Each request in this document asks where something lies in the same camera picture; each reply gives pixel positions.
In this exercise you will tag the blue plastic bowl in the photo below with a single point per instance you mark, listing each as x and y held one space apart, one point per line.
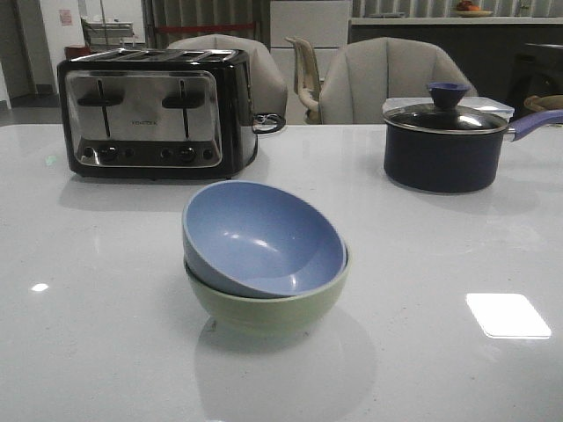
253 240

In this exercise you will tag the green plastic bowl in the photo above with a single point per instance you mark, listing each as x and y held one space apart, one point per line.
269 317

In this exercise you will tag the left beige upholstered chair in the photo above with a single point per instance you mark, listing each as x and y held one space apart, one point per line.
268 88

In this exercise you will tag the beige upholstered chair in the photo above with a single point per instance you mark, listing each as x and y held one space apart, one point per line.
268 88
363 74

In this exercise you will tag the beige office chair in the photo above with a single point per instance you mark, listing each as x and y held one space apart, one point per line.
307 84

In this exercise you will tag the black and chrome toaster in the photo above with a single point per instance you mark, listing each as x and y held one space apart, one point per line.
158 113

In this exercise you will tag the dark blue saucepan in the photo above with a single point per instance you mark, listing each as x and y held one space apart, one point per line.
448 163

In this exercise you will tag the right beige upholstered chair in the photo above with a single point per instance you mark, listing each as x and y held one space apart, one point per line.
363 74

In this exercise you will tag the glass lid with blue knob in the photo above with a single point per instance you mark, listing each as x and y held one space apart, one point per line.
444 115

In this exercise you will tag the white drawer cabinet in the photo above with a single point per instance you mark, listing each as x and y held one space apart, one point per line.
323 23

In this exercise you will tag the metal trolley cart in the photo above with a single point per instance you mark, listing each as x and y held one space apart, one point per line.
101 33

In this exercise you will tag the fruit bowl on counter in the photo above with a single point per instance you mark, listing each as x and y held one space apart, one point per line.
468 9

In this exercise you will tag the wicker basket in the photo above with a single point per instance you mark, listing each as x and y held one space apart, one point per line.
535 104

